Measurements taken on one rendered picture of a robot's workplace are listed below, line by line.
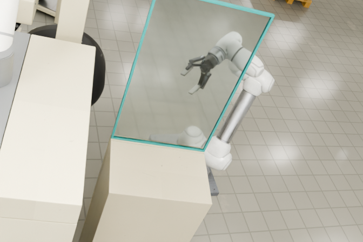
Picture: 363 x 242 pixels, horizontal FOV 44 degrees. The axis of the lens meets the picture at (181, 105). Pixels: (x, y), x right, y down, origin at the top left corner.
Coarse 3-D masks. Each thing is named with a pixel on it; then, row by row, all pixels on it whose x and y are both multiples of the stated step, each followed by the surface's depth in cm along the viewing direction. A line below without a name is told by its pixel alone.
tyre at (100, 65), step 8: (56, 24) 277; (32, 32) 273; (40, 32) 270; (48, 32) 269; (88, 40) 279; (96, 48) 282; (96, 56) 277; (96, 64) 274; (104, 64) 290; (96, 72) 275; (104, 72) 286; (96, 80) 277; (104, 80) 286; (96, 88) 281; (96, 96) 287
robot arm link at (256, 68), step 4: (256, 56) 242; (252, 60) 239; (256, 60) 239; (260, 60) 241; (252, 64) 239; (256, 64) 239; (260, 64) 239; (248, 68) 239; (252, 68) 239; (256, 68) 239; (260, 68) 239; (248, 72) 241; (252, 72) 240; (256, 72) 240; (260, 72) 242; (252, 76) 242; (256, 76) 242
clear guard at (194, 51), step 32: (160, 0) 193; (192, 0) 194; (160, 32) 204; (192, 32) 206; (224, 32) 207; (256, 32) 209; (160, 64) 217; (192, 64) 218; (224, 64) 220; (128, 96) 229; (160, 96) 231; (192, 96) 233; (224, 96) 235; (128, 128) 245; (160, 128) 247; (192, 128) 249
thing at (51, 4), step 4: (40, 0) 523; (44, 0) 525; (48, 0) 528; (52, 0) 530; (56, 0) 533; (60, 0) 502; (40, 4) 517; (44, 4) 519; (48, 4) 521; (52, 4) 524; (56, 4) 526; (40, 8) 516; (44, 8) 516; (48, 8) 516; (52, 8) 519; (56, 8) 510; (48, 12) 517; (52, 12) 515; (56, 12) 513; (56, 16) 517; (56, 20) 520
